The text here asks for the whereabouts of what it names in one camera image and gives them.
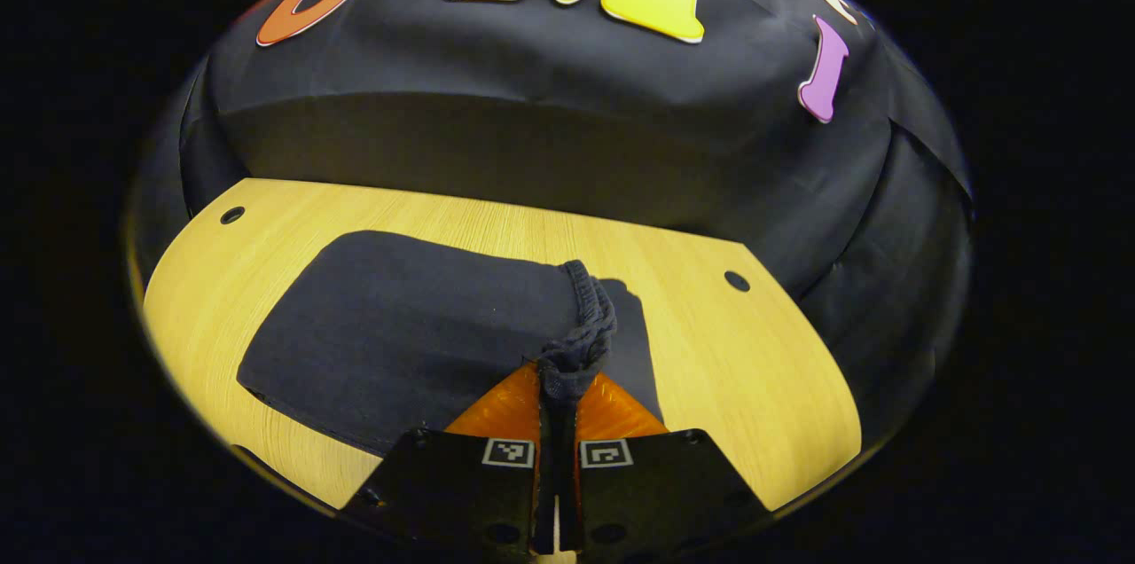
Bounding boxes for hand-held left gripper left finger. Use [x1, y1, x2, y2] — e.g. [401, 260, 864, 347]
[341, 362, 544, 559]

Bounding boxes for dark jeans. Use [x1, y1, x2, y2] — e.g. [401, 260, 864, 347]
[236, 230, 666, 458]

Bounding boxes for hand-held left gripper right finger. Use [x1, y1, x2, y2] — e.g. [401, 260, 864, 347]
[575, 371, 772, 559]

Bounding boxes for black backdrop cloth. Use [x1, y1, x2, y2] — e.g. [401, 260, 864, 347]
[133, 0, 975, 427]

